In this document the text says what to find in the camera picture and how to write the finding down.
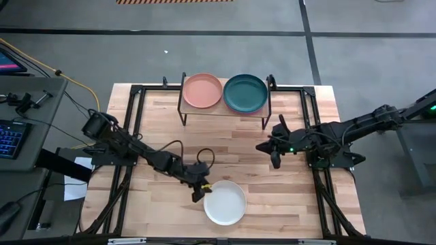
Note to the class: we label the white paper sheet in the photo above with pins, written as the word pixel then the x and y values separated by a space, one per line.
pixel 75 190

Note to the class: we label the grey side desk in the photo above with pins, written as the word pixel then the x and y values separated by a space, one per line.
pixel 47 136

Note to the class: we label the grey metal stand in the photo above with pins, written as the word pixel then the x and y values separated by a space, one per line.
pixel 417 153

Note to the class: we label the white plastic plate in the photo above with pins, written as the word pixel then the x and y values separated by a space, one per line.
pixel 225 203

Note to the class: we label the salmon plastic plate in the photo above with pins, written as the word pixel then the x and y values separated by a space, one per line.
pixel 202 90

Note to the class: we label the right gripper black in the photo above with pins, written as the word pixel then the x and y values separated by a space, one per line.
pixel 293 139

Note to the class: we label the black clamp tool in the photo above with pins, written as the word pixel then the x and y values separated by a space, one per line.
pixel 24 102

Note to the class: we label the black metal rig frame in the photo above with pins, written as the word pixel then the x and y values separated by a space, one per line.
pixel 136 90

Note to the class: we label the black computer mouse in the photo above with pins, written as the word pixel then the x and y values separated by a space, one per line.
pixel 7 216

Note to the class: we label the wooden shelf with black legs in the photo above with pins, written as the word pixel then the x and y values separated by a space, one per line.
pixel 204 112

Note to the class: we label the silver metal bracket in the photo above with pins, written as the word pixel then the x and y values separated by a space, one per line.
pixel 126 241
pixel 316 242

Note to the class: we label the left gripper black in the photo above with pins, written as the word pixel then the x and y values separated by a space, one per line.
pixel 197 175

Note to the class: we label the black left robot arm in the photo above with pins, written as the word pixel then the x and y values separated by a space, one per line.
pixel 119 139

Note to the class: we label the blue backlit keyboard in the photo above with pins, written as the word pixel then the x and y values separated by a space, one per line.
pixel 10 139

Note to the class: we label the teal plastic plate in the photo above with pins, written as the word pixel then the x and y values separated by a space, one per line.
pixel 245 92

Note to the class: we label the monitor with pink screen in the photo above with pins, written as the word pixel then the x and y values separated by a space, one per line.
pixel 8 63

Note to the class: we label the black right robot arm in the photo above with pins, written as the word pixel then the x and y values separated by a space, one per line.
pixel 357 124

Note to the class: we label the black flat box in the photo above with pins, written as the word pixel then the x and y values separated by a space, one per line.
pixel 64 163

